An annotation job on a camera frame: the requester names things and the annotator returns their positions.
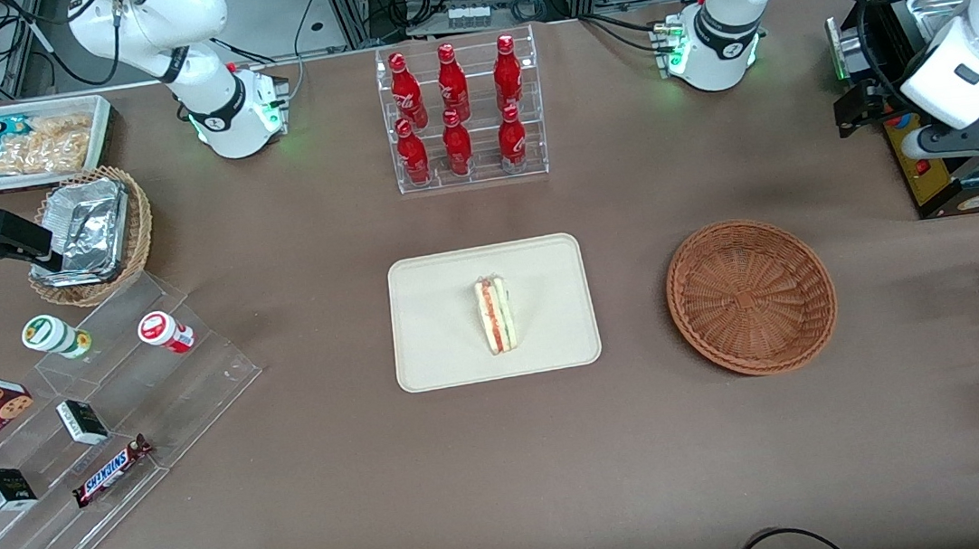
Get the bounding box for snickers chocolate bar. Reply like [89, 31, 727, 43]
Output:
[68, 432, 159, 510]

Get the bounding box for light wicker basket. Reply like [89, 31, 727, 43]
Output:
[18, 162, 161, 312]

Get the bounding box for brown round wicker basket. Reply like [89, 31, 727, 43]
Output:
[660, 210, 845, 385]

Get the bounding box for aluminium foil containers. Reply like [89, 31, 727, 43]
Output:
[23, 175, 138, 291]

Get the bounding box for triangular packaged sandwich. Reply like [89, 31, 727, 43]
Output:
[471, 273, 519, 357]

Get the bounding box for black floor cable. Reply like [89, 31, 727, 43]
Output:
[722, 520, 856, 549]

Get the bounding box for white power strip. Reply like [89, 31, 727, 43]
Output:
[444, 3, 490, 31]

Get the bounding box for small black carton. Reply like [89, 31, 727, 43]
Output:
[0, 464, 39, 513]
[55, 396, 110, 450]

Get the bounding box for stainless steel food pan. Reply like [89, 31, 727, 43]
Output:
[911, 0, 979, 26]

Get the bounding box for silver metal box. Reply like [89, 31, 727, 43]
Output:
[825, 14, 876, 83]

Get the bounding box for clear acrylic stepped display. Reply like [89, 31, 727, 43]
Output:
[0, 261, 282, 549]

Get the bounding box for clear acrylic bottle rack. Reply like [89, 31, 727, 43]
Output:
[372, 24, 551, 197]

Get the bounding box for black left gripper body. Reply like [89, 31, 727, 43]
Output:
[853, 77, 901, 124]

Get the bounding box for green lid snack cup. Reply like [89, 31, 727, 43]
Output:
[20, 310, 94, 365]

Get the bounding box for beige plastic serving tray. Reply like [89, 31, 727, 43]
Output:
[384, 230, 605, 396]

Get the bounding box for red lid snack cup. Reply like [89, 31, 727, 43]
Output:
[136, 308, 196, 358]

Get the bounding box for red cola bottle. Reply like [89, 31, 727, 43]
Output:
[495, 103, 530, 174]
[394, 117, 432, 187]
[387, 50, 429, 130]
[433, 42, 472, 124]
[490, 33, 527, 112]
[440, 108, 476, 178]

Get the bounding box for clear bag of crackers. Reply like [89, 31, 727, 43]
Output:
[0, 111, 99, 179]

